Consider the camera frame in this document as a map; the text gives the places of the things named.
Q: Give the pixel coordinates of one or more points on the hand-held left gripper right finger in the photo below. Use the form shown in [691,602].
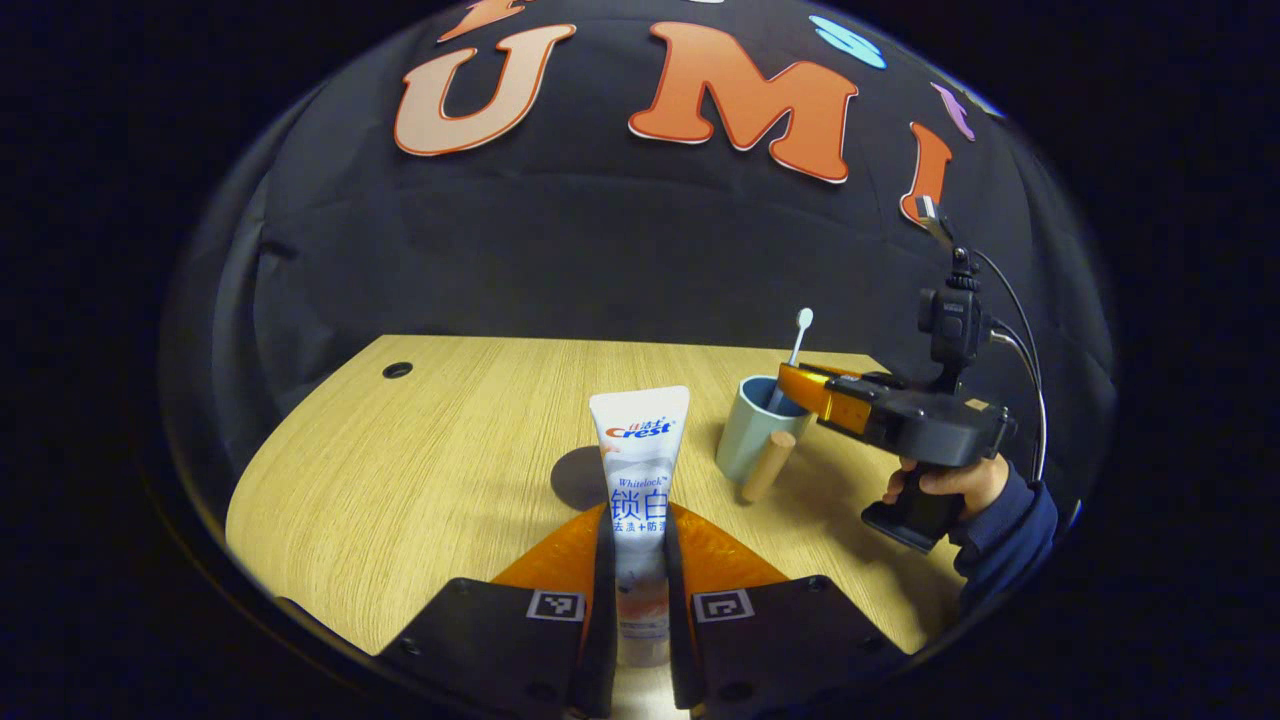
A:
[678,620]

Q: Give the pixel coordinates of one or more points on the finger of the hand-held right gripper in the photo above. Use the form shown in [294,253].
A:
[880,381]
[840,405]

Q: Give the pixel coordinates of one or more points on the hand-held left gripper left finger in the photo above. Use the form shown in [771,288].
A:
[603,620]

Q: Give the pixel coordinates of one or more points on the white toothbrush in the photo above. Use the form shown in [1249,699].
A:
[800,335]

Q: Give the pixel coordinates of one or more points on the dark brown round coaster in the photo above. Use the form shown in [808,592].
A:
[578,480]

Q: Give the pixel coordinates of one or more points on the white toothpaste tube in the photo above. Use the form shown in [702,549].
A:
[640,460]

